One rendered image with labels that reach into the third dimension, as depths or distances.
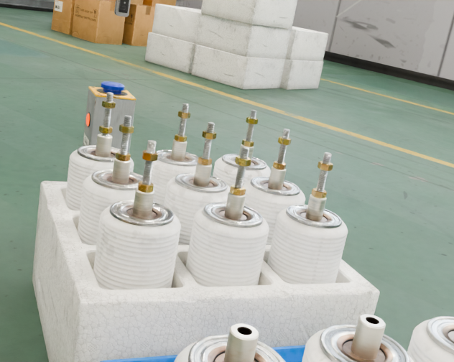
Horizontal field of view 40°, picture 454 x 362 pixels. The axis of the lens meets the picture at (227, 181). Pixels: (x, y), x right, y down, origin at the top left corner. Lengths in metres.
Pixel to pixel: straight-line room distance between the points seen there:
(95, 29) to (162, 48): 0.79
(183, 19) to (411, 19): 2.94
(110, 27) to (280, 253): 3.96
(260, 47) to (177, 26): 0.59
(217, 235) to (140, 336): 0.15
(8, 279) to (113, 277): 0.41
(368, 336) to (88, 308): 0.31
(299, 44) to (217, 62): 0.56
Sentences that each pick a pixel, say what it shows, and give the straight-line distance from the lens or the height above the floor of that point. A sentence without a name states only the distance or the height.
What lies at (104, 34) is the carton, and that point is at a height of 0.07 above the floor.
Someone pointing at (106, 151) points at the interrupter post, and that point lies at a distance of 0.95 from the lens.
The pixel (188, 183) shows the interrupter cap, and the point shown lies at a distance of 0.87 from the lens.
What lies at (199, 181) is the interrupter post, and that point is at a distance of 0.87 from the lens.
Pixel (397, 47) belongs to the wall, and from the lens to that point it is 6.33.
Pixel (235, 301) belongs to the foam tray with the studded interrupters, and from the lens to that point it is 0.75.
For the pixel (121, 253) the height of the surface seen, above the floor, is 0.22.
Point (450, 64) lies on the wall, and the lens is 6.11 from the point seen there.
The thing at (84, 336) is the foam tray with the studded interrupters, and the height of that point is 0.14.
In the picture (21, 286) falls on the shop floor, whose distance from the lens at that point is 1.09.
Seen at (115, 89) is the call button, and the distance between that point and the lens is 1.10.
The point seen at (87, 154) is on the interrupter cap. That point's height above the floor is 0.25.
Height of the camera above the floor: 0.52
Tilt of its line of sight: 17 degrees down
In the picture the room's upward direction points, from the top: 10 degrees clockwise
